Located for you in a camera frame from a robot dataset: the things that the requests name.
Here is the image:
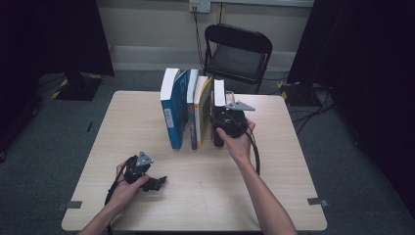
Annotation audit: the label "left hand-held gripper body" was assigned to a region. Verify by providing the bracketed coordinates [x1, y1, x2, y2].
[123, 150, 155, 185]

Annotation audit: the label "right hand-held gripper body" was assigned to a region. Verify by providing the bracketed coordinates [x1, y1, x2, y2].
[211, 100, 256, 138]

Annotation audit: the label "yellow book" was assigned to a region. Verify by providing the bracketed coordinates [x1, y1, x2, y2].
[193, 74, 213, 149]

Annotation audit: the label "black hardcover book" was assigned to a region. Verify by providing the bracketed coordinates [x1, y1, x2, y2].
[211, 78, 228, 149]

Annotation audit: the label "large blue book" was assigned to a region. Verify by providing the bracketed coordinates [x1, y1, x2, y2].
[160, 67, 191, 151]

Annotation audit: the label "person's left hand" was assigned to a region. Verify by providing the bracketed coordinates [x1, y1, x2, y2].
[109, 160, 151, 211]

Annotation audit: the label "person's right hand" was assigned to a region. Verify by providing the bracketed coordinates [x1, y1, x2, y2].
[215, 118, 257, 165]

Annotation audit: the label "black folding chair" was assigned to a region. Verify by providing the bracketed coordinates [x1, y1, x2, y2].
[204, 23, 274, 95]

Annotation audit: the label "grey tape strip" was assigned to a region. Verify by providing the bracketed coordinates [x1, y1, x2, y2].
[306, 197, 330, 209]
[56, 200, 83, 212]

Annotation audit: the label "black stand base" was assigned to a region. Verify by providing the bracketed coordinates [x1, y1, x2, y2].
[278, 80, 331, 108]
[51, 71, 104, 102]

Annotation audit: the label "black curtain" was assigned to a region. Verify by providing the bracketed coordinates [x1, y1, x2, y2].
[0, 0, 115, 155]
[287, 0, 415, 210]

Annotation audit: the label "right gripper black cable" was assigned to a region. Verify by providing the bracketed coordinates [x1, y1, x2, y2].
[228, 117, 261, 176]

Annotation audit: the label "black floor cables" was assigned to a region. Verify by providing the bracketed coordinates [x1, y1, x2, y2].
[291, 86, 336, 136]

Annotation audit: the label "white wall power outlet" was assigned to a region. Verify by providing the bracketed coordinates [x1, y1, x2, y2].
[189, 0, 212, 15]

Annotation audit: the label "grey wall cable duct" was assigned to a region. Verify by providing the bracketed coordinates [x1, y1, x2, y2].
[210, 0, 315, 8]

